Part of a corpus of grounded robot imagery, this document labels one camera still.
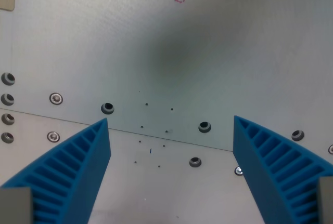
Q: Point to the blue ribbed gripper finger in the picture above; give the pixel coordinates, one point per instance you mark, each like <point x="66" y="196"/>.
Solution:
<point x="78" y="172"/>
<point x="262" y="172"/>

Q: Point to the silver hex socket screw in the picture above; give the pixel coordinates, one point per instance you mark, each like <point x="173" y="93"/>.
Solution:
<point x="238" y="170"/>
<point x="331" y="149"/>
<point x="53" y="136"/>
<point x="56" y="99"/>

